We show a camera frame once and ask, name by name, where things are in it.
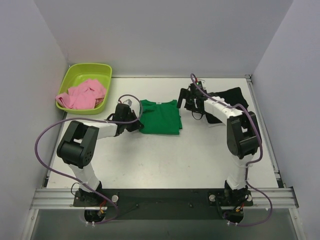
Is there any green t shirt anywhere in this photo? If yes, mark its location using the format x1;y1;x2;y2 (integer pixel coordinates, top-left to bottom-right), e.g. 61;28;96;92
139;99;183;136

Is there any black t shirt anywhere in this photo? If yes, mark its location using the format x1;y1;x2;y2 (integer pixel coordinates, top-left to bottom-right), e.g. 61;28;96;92
205;87;249;123

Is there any green plastic basin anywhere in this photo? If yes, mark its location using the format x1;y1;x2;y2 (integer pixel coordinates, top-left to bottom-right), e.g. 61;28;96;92
55;63;112;115

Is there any white t shirt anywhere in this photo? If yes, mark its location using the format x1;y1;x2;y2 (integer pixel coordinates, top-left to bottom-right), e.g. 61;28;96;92
207;121;225;128

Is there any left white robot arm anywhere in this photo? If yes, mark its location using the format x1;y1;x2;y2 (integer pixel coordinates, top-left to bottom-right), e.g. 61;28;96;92
57;103;144;206

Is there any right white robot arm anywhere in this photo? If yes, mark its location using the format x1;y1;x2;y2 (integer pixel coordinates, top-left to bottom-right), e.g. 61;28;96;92
177;81;262;195

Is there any pink t shirt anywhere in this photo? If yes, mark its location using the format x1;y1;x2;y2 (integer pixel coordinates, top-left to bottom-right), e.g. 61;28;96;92
55;79;107;110

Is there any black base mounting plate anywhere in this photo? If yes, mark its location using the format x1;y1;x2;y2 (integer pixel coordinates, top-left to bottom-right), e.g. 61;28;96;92
73;188;253;222

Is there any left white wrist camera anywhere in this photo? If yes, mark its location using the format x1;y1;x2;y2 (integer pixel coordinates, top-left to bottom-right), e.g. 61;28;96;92
119;99;133;107

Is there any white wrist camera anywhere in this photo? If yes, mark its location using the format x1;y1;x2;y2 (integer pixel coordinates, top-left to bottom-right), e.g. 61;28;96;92
196;80;206;90
119;99;133;107

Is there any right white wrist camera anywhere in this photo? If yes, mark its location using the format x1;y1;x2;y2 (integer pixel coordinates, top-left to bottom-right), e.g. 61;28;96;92
196;80;206;90

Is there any aluminium frame rail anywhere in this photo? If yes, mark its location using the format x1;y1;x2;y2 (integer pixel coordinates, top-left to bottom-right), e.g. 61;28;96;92
30;187;299;210

